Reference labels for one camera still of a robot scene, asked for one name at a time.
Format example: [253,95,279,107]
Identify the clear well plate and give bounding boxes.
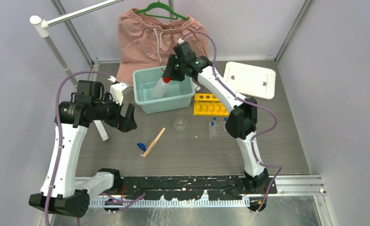
[209,121,231,139]

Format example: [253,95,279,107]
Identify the white plastic tray lid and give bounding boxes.
[224,62,276,100]

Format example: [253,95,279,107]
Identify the pink shorts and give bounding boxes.
[116,8,209,87]

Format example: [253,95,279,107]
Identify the teal plastic bin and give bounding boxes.
[133,66,195,114]

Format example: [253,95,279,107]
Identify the yellow test tube rack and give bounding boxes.
[193,93,229,117]

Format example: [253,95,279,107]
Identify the blue cap test tube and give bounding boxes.
[137,143,147,152]

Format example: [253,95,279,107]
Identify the white red wash bottle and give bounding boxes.
[153,77,171,99]

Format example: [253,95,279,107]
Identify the wooden test tube clamp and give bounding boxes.
[142,127,166,158]

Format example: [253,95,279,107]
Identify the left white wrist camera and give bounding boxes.
[108,76,131,105]

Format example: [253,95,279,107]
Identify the white metal clothes rack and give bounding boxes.
[29,0,125,142]

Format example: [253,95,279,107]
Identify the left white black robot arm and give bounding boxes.
[29,80,137,218]

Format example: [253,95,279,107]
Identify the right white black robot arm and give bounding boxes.
[163,41,269,194]

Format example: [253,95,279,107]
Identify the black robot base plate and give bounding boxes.
[105,175,277,201]

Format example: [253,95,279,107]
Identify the green clothes hanger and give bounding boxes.
[134,0,189,21]

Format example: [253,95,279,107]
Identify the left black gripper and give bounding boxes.
[91,92,137,132]

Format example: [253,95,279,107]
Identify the small clear glass beaker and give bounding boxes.
[174,118,186,132]

